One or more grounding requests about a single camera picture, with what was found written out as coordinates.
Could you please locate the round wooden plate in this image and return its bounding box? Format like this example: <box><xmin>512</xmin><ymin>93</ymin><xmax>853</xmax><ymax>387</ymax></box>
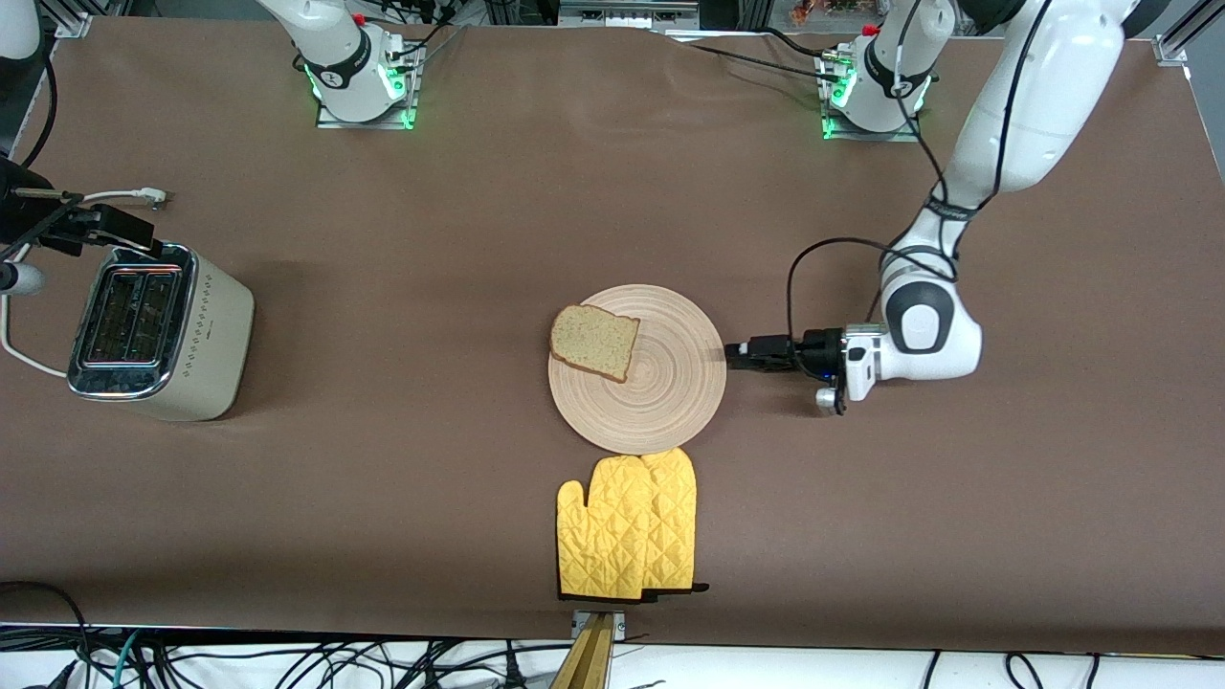
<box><xmin>547</xmin><ymin>284</ymin><xmax>727</xmax><ymax>456</ymax></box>

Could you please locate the brown bread slice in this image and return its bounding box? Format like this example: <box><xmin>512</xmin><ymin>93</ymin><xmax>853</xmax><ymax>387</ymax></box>
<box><xmin>550</xmin><ymin>304</ymin><xmax>640</xmax><ymax>384</ymax></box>

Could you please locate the cream and chrome toaster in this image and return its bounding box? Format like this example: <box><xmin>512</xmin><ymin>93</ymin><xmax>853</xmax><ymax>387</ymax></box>
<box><xmin>65</xmin><ymin>241</ymin><xmax>256</xmax><ymax>423</ymax></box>

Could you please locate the yellow quilted oven mitt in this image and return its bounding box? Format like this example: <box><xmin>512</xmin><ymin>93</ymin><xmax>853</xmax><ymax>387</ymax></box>
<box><xmin>557</xmin><ymin>456</ymin><xmax>663</xmax><ymax>603</ymax></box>
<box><xmin>639</xmin><ymin>447</ymin><xmax>711</xmax><ymax>600</ymax></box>

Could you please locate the brown table cover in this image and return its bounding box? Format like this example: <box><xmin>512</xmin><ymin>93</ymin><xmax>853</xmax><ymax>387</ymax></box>
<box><xmin>0</xmin><ymin>14</ymin><xmax>1225</xmax><ymax>656</ymax></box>

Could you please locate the wooden beam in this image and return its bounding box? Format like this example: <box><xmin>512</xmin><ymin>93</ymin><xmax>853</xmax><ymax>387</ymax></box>
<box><xmin>550</xmin><ymin>612</ymin><xmax>613</xmax><ymax>689</ymax></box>

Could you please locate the grey equipment box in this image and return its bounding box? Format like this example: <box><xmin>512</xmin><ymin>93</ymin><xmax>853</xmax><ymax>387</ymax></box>
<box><xmin>558</xmin><ymin>0</ymin><xmax>700</xmax><ymax>30</ymax></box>

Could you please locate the white toaster power cable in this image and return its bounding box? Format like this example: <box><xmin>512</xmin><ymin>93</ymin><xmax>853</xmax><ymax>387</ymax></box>
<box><xmin>0</xmin><ymin>188</ymin><xmax>173</xmax><ymax>377</ymax></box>

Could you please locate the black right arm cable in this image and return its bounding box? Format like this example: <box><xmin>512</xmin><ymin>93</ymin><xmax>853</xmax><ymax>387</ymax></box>
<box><xmin>19</xmin><ymin>53</ymin><xmax>60</xmax><ymax>171</ymax></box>

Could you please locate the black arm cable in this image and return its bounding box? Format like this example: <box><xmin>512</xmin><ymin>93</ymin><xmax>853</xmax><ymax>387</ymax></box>
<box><xmin>19</xmin><ymin>53</ymin><xmax>60</xmax><ymax>171</ymax></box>
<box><xmin>787</xmin><ymin>0</ymin><xmax>1054</xmax><ymax>350</ymax></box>

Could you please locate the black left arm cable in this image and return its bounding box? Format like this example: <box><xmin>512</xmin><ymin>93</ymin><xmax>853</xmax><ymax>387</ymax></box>
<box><xmin>787</xmin><ymin>0</ymin><xmax>1054</xmax><ymax>350</ymax></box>

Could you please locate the aluminium frame profile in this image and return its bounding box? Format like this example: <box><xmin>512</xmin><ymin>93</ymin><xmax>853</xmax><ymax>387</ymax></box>
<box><xmin>1153</xmin><ymin>0</ymin><xmax>1209</xmax><ymax>66</ymax></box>
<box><xmin>38</xmin><ymin>0</ymin><xmax>130</xmax><ymax>39</ymax></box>

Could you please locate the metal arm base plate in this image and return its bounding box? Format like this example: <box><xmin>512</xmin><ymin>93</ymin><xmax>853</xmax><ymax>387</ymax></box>
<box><xmin>820</xmin><ymin>48</ymin><xmax>924</xmax><ymax>143</ymax></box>
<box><xmin>314</xmin><ymin>43</ymin><xmax>422</xmax><ymax>131</ymax></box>

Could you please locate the black table cable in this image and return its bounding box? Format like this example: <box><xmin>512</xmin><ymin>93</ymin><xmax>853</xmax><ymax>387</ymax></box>
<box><xmin>681</xmin><ymin>38</ymin><xmax>843</xmax><ymax>83</ymax></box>

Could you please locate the black floor cable tangle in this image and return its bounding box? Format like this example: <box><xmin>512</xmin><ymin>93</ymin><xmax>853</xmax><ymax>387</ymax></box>
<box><xmin>0</xmin><ymin>579</ymin><xmax>556</xmax><ymax>689</ymax></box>

